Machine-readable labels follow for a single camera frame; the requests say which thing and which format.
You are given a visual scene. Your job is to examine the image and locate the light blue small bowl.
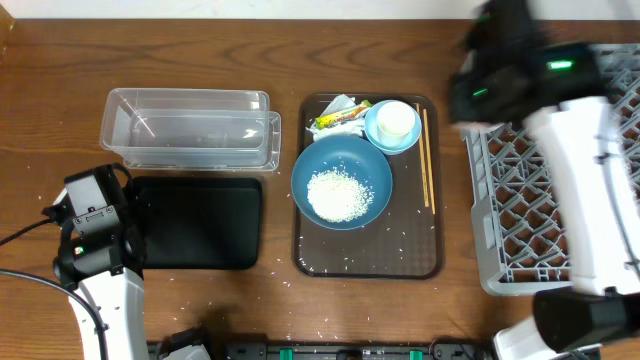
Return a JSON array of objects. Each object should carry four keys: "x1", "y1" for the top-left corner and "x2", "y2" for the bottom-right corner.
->
[{"x1": 365, "y1": 100, "x2": 421, "y2": 155}]

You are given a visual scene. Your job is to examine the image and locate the white cup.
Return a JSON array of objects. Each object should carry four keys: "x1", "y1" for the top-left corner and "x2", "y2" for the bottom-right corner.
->
[{"x1": 376, "y1": 101, "x2": 415, "y2": 147}]

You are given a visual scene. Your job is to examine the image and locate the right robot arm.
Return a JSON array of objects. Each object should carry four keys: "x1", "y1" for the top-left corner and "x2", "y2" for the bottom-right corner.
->
[{"x1": 449, "y1": 0, "x2": 639, "y2": 359}]

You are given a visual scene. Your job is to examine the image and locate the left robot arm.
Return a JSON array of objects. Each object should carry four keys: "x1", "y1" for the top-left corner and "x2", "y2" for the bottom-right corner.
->
[{"x1": 42, "y1": 163, "x2": 147, "y2": 359}]

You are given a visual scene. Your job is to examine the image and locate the grey dishwasher rack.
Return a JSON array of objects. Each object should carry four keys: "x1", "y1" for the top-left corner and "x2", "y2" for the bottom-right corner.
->
[{"x1": 461, "y1": 44, "x2": 639, "y2": 296}]

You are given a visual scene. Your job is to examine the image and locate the dark blue bowl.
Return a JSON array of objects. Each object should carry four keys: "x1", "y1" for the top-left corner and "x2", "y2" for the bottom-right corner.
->
[{"x1": 291, "y1": 135, "x2": 393, "y2": 230}]

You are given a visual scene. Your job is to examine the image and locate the white rice pile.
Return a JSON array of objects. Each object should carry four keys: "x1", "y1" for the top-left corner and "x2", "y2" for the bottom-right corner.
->
[{"x1": 307, "y1": 169, "x2": 374, "y2": 223}]

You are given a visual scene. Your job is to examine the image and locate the crumpled white tissue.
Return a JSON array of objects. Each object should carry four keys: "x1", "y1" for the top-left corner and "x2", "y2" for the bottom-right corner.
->
[{"x1": 306, "y1": 94, "x2": 365, "y2": 141}]

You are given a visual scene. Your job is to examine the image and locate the yellow green snack wrapper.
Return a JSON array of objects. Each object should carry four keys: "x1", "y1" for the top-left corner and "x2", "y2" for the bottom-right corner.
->
[{"x1": 315, "y1": 100, "x2": 372, "y2": 129}]

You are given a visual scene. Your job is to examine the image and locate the brown serving tray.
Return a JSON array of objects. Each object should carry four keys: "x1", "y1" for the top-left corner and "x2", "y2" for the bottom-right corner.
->
[{"x1": 293, "y1": 93, "x2": 444, "y2": 280}]

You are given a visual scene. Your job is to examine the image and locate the left wooden chopstick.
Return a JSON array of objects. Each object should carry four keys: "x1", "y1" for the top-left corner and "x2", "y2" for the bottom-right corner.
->
[{"x1": 415, "y1": 103, "x2": 430, "y2": 208}]

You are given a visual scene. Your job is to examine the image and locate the wooden chopstick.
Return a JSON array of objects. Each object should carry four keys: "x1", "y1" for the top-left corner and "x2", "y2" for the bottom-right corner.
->
[
  {"x1": 422, "y1": 109, "x2": 436, "y2": 216},
  {"x1": 415, "y1": 103, "x2": 430, "y2": 208}
]

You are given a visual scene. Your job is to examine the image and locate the right wooden chopstick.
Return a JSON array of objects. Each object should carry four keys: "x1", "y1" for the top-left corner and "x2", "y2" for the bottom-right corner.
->
[{"x1": 422, "y1": 109, "x2": 436, "y2": 216}]

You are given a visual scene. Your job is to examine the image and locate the black tray bin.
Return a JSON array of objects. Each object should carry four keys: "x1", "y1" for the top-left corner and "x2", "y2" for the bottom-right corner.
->
[{"x1": 134, "y1": 176, "x2": 262, "y2": 270}]

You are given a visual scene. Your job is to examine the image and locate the clear plastic bin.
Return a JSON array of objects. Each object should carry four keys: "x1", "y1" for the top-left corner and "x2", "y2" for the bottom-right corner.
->
[{"x1": 100, "y1": 88, "x2": 282, "y2": 172}]

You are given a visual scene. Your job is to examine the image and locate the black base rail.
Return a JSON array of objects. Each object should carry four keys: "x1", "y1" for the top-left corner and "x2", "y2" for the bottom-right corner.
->
[{"x1": 147, "y1": 328, "x2": 493, "y2": 360}]

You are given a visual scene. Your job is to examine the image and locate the black left cable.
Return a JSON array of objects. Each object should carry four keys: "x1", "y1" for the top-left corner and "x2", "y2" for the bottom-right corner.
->
[{"x1": 0, "y1": 217, "x2": 109, "y2": 360}]

